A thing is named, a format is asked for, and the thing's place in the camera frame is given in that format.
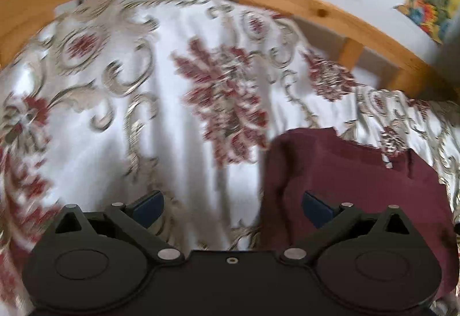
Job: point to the maroon long-sleeved sweater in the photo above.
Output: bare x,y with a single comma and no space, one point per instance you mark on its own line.
359,179

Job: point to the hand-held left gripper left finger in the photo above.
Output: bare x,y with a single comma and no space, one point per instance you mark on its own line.
149,206

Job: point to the white floral satin blanket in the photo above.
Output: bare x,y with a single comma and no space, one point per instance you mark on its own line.
143,103

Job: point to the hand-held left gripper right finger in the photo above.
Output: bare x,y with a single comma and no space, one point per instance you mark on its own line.
313,206

